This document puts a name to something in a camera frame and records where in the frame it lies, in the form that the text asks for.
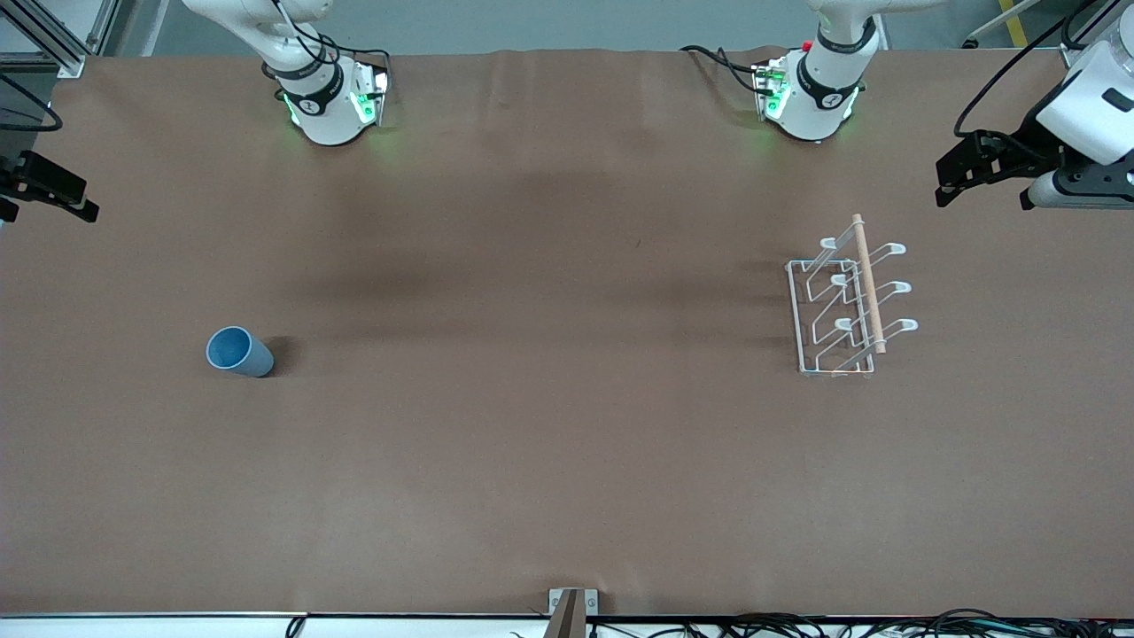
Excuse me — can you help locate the blue plastic cup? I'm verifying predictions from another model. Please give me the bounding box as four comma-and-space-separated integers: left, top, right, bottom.
206, 325, 276, 379

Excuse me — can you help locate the grey metal bar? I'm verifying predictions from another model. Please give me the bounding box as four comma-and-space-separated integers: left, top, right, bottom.
964, 0, 1048, 49

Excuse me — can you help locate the brown table cover sheet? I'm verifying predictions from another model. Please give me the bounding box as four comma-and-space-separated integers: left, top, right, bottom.
0, 46, 1134, 619

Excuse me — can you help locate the white wire cup holder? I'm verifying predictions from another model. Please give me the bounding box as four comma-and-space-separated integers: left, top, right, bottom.
785, 213, 920, 379

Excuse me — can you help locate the black left arm base cable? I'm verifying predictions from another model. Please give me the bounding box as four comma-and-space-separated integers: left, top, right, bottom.
680, 43, 765, 95

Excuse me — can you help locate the black arm base cable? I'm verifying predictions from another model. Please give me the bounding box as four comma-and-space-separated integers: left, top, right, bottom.
330, 37, 393, 79
680, 43, 765, 95

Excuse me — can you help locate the black right arm base cable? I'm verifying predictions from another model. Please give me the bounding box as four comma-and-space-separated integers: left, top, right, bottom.
330, 37, 393, 79

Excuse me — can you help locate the metal table edge bracket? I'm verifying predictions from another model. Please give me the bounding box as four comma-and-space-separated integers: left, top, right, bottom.
548, 587, 600, 638

